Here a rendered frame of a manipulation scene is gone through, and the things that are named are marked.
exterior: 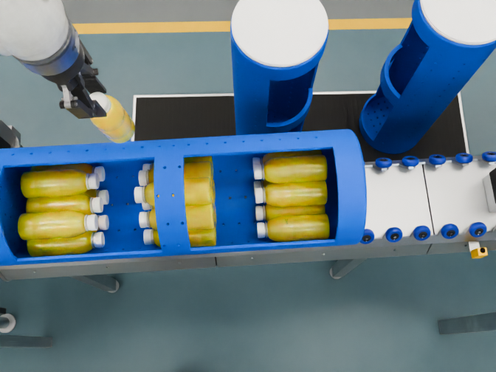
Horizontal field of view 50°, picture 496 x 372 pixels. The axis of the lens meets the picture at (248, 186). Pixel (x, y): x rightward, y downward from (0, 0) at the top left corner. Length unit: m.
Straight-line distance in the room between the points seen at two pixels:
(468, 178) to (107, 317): 1.57
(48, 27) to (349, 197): 0.74
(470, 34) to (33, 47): 1.26
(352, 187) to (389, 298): 1.29
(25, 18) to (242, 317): 1.86
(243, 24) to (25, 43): 0.96
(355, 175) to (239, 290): 1.27
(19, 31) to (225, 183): 0.87
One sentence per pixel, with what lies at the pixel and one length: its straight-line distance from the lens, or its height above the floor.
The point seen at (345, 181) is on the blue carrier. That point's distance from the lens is 1.19.
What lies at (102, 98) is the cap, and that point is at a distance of 1.04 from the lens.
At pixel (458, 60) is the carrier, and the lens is 1.74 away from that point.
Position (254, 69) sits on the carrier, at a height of 0.99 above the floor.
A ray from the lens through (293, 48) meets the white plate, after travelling 1.55.
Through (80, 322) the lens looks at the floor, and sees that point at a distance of 2.46.
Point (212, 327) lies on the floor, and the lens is 2.36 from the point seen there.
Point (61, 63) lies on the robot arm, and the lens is 0.79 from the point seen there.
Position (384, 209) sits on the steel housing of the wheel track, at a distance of 1.52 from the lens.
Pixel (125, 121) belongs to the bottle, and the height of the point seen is 1.36.
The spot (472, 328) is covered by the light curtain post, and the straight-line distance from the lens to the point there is 2.16.
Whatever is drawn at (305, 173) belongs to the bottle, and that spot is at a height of 1.12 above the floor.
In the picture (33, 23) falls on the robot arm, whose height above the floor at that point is 1.82.
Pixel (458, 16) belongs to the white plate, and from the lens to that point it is 1.71.
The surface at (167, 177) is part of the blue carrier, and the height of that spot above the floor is 1.23.
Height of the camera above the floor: 2.35
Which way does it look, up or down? 73 degrees down
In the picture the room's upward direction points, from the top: straight up
